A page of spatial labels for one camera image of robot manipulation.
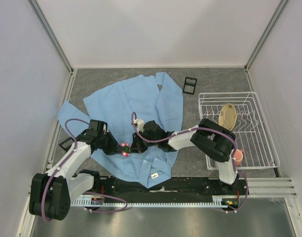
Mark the white wire dish rack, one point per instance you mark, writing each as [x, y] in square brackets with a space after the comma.
[252, 135]

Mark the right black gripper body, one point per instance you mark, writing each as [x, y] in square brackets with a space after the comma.
[142, 147]

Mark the light blue shirt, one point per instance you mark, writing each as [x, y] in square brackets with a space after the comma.
[156, 98]

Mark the pink flower plush brooch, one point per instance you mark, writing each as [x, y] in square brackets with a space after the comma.
[125, 149]

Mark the black plastic frame back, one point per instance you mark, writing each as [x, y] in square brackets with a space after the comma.
[189, 85]

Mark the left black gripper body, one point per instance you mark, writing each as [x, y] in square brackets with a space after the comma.
[107, 143]

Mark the pink ceramic cup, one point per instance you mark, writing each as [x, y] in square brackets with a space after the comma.
[238, 157]

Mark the beige ceramic plate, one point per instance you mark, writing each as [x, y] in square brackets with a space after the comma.
[227, 117]

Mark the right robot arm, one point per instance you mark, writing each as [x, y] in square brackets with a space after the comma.
[215, 141]

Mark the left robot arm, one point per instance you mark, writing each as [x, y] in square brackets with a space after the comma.
[53, 192]

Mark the white slotted cable duct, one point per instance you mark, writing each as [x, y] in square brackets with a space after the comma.
[87, 201]

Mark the black plastic frame left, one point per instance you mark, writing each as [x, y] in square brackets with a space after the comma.
[66, 144]

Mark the black plastic frame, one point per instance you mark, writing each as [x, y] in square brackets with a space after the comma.
[66, 144]
[189, 85]

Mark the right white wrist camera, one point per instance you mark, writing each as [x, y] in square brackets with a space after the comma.
[138, 125]

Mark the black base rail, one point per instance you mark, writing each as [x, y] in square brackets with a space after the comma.
[176, 189]

